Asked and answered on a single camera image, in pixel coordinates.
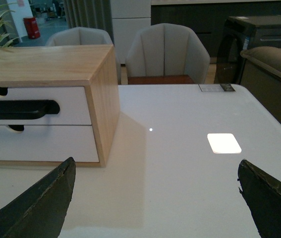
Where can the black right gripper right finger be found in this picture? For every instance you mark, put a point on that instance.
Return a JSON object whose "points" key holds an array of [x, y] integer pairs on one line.
{"points": [[262, 194]]}

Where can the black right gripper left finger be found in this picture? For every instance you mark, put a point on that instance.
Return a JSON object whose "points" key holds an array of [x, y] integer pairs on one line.
{"points": [[40, 211]]}

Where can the black drawer handle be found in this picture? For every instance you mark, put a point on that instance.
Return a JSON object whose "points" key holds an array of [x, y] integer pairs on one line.
{"points": [[27, 109]]}

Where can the wooden drawer cabinet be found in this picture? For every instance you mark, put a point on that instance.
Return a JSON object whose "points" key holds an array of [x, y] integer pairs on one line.
{"points": [[90, 66]]}

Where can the grey cushioned sofa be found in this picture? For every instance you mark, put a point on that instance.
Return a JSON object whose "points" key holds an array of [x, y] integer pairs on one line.
{"points": [[262, 77]]}

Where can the label sticker on table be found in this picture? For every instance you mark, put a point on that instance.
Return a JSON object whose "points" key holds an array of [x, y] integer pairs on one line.
{"points": [[216, 87]]}

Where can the beige chair left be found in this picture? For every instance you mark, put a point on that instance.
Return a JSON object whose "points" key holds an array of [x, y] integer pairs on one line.
{"points": [[79, 36]]}

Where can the beige chair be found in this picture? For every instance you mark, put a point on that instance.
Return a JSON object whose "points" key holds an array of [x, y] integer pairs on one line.
{"points": [[79, 36], [167, 49]]}

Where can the beige chair right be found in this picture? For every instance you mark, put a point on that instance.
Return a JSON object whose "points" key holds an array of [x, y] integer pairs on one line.
{"points": [[167, 49]]}

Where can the red barrel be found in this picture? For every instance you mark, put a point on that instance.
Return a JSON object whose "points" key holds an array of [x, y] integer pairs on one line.
{"points": [[32, 28]]}

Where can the dark counter cabinet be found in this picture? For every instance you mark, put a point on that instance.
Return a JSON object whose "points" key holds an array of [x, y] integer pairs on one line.
{"points": [[207, 19]]}

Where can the white cabinet background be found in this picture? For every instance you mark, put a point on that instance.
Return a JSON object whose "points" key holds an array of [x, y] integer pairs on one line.
{"points": [[128, 17]]}

